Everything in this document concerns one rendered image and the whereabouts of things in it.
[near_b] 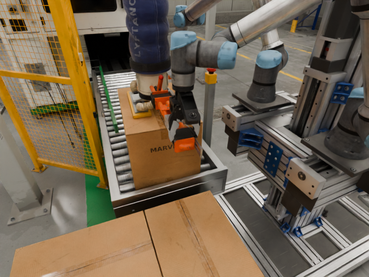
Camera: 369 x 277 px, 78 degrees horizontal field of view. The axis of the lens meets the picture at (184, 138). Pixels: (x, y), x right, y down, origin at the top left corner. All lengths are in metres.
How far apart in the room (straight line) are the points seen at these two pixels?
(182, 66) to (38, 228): 1.79
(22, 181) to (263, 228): 1.78
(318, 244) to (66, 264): 1.42
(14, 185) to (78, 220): 0.53
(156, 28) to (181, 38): 0.52
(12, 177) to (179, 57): 1.69
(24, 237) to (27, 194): 0.31
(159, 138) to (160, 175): 0.26
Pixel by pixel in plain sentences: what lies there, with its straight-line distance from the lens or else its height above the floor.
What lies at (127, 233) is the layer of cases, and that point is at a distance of 1.24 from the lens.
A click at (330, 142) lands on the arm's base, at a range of 1.00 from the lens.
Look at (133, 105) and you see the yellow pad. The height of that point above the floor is 0.98.
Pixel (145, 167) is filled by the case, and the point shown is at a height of 0.72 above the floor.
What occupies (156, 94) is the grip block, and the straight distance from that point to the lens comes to 1.15.
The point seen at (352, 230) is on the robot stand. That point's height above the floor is 0.21.
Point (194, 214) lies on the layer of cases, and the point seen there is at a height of 0.54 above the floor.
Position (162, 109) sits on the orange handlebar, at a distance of 1.01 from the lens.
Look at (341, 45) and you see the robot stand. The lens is 1.11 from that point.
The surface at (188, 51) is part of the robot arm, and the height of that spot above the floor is 1.39.
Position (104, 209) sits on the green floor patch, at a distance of 2.09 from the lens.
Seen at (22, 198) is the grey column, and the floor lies 0.15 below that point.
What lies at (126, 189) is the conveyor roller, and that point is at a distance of 1.43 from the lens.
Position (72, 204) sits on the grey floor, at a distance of 2.23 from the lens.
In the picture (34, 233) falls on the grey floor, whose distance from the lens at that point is 2.17.
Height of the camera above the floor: 1.56
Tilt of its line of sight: 35 degrees down
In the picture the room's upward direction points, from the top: straight up
